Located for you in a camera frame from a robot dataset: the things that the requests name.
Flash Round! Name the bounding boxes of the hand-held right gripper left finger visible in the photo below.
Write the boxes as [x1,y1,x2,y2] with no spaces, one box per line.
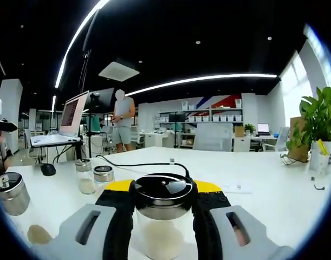
[29,178,135,260]

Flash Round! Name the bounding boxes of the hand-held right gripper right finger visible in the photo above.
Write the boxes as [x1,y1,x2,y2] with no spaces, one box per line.
[192,178,295,260]

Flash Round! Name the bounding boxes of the small glass seasoning bottle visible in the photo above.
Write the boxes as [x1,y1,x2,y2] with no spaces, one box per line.
[75,159,97,195]
[93,165,116,185]

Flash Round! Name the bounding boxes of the tall seasoning bottle brown contents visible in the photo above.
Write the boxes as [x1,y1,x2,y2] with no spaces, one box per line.
[0,171,54,246]

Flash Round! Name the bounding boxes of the tall seasoning bottle white contents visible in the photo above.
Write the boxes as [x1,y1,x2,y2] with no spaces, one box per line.
[132,172,199,259]

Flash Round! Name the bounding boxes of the black computer mouse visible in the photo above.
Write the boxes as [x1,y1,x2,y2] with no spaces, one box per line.
[40,163,57,177]

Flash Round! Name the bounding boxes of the white open laptop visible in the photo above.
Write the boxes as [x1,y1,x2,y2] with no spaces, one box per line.
[29,90,90,148]

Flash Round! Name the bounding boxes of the black laptop stand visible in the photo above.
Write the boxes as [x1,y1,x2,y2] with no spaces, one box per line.
[36,140,87,165]

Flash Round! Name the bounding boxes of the long ceiling light strip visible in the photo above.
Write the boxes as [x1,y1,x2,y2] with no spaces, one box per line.
[125,73,278,97]
[54,0,111,89]

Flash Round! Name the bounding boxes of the small black display screen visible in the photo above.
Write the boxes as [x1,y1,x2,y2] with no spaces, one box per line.
[85,88,115,109]

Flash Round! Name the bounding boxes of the small background laptop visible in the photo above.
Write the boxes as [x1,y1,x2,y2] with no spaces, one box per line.
[257,123,271,136]

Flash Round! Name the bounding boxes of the brown cardboard box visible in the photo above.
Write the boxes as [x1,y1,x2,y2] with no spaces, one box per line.
[288,116,311,163]

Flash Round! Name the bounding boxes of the grey storage shelf rack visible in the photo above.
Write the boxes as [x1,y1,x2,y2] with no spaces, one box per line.
[157,107,243,148]

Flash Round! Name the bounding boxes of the row of white storage bins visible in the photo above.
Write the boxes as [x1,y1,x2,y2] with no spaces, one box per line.
[159,115,243,122]

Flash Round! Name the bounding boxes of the white ceiling air vent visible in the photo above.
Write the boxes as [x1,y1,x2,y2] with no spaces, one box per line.
[98,61,140,82]

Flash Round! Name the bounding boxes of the black monitor on pole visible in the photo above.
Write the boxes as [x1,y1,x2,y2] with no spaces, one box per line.
[168,112,186,123]

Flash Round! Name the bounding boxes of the potted green plant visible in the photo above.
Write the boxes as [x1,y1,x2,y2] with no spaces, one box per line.
[285,86,331,174]

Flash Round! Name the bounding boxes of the narrow bright window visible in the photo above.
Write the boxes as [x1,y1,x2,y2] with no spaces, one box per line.
[280,50,315,128]

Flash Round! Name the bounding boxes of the large bright window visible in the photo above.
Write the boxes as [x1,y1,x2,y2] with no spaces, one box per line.
[303,24,331,93]

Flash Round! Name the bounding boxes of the black table cable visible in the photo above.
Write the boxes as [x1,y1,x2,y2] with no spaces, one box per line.
[94,154,194,179]

